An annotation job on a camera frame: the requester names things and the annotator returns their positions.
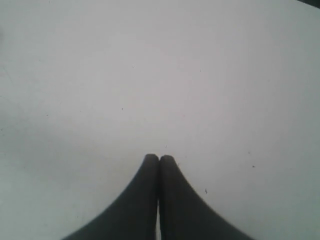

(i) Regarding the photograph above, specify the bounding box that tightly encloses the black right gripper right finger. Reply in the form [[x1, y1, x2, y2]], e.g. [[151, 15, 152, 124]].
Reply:
[[158, 155, 251, 240]]

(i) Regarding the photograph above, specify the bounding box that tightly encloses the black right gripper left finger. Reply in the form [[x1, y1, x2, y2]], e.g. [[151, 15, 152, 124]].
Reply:
[[65, 154, 160, 240]]

